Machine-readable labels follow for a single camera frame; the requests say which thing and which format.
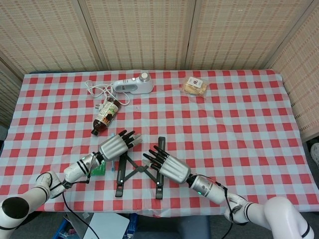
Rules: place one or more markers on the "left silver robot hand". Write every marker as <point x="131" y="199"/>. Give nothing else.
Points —
<point x="113" y="148"/>

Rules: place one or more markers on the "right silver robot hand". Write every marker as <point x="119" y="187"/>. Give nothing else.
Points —
<point x="174" y="169"/>

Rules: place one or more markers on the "black folding stand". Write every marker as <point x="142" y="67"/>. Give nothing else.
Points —
<point x="120" y="185"/>

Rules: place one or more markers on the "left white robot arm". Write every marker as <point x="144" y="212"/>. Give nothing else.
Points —
<point x="74" y="171"/>

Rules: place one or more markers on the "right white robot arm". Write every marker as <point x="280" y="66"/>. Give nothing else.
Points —
<point x="209" y="189"/>

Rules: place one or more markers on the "red white checkered tablecloth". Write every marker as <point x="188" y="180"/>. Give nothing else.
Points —
<point x="224" y="137"/>

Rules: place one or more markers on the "green tea sachet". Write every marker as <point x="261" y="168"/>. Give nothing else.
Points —
<point x="98" y="170"/>

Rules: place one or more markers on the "brown tea bottle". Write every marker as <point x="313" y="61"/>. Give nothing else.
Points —
<point x="106" y="115"/>

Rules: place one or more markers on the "white handheld appliance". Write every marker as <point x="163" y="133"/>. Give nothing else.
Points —
<point x="144" y="85"/>

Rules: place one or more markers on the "white flat board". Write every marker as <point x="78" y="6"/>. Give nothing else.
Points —
<point x="109" y="226"/>

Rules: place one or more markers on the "packaged bread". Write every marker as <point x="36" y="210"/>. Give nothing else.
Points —
<point x="194" y="87"/>

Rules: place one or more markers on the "blue plastic crate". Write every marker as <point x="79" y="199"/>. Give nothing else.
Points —
<point x="67" y="225"/>

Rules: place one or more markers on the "narrow bamboo screen panel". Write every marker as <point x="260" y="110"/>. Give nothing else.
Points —
<point x="10" y="99"/>
<point x="301" y="87"/>

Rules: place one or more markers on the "wide bamboo folding screen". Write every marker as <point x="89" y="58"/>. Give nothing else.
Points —
<point x="149" y="30"/>

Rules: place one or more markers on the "white shoe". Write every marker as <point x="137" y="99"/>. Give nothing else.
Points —
<point x="316" y="154"/>

